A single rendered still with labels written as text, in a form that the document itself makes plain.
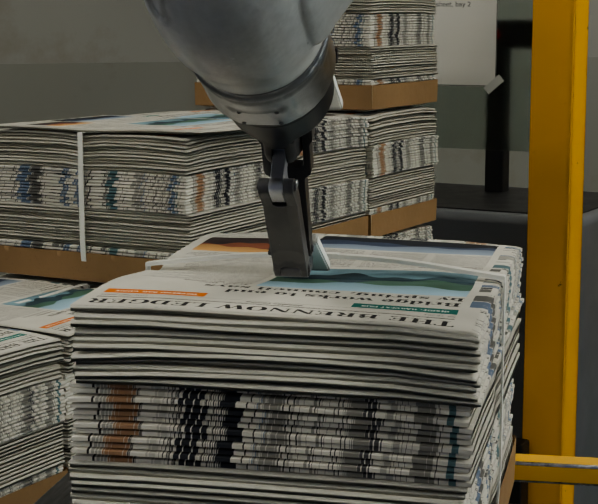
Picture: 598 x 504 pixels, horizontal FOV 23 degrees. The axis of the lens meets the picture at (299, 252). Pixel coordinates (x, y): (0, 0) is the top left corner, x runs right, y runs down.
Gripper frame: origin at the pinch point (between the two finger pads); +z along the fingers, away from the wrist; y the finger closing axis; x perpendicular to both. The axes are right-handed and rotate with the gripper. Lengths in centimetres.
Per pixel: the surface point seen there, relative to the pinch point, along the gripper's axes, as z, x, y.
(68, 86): 269, -124, -129
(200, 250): 9.4, -11.2, 3.1
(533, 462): 30.4, 17.2, 16.2
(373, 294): -6.1, 5.9, 11.0
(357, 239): 16.1, 1.3, -0.4
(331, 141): 120, -19, -52
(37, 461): 70, -45, 13
